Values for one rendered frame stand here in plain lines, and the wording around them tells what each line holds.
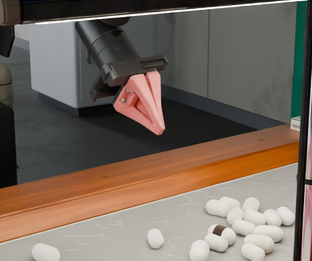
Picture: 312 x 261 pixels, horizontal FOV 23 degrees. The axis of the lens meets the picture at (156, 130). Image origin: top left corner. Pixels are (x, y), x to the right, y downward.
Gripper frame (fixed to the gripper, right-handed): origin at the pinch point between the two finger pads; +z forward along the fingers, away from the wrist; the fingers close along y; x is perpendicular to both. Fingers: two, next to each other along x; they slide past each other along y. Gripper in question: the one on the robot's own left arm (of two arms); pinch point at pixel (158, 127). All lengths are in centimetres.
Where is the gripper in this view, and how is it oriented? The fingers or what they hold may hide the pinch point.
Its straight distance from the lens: 98.9
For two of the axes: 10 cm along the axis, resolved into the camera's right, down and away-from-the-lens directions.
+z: 4.7, 7.8, -4.0
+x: -3.9, 6.0, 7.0
